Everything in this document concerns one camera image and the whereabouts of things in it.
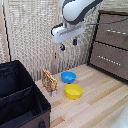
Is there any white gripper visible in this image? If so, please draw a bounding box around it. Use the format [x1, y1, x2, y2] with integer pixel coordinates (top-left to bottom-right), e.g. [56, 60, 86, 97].
[50, 21, 88, 52]

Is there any orange yellow snack packet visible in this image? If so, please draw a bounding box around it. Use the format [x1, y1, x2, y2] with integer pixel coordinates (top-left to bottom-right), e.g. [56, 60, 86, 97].
[41, 68, 59, 98]

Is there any brown drawer with short handle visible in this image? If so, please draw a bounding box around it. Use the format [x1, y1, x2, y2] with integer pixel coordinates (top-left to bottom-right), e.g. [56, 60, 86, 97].
[94, 13, 128, 51]

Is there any short silver drawer handle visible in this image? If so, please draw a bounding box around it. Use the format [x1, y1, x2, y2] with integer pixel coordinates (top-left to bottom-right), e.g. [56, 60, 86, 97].
[105, 28, 128, 36]

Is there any dark wooden drawer cabinet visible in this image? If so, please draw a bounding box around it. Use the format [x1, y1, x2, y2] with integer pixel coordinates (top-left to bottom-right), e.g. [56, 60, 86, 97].
[87, 9, 128, 84]

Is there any blue bowl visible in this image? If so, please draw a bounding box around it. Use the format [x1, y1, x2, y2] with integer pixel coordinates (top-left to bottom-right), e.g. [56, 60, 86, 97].
[60, 71, 78, 85]

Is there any yellow bowl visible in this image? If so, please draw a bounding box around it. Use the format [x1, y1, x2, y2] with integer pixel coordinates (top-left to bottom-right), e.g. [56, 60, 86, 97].
[63, 83, 84, 100]

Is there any black fabric storage box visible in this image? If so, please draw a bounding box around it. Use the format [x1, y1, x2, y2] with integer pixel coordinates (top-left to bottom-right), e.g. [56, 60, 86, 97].
[0, 59, 52, 128]

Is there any long silver drawer handle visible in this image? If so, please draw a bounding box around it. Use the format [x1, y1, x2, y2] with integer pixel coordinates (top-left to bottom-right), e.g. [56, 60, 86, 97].
[96, 54, 122, 67]

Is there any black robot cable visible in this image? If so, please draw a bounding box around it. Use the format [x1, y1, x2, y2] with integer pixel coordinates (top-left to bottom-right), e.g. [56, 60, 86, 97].
[84, 16, 128, 28]

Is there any brown drawer with long handle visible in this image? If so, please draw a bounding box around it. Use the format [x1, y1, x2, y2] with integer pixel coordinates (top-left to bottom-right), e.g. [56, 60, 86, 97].
[89, 41, 128, 81]

